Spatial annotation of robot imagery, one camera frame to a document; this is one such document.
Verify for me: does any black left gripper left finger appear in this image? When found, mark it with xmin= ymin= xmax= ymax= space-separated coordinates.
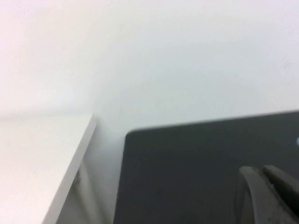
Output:
xmin=234 ymin=166 xmax=295 ymax=224

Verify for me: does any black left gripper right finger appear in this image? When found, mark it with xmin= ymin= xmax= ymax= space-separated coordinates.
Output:
xmin=263 ymin=164 xmax=299 ymax=224

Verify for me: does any white side table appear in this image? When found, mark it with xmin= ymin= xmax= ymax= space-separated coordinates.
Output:
xmin=0 ymin=113 xmax=98 ymax=224

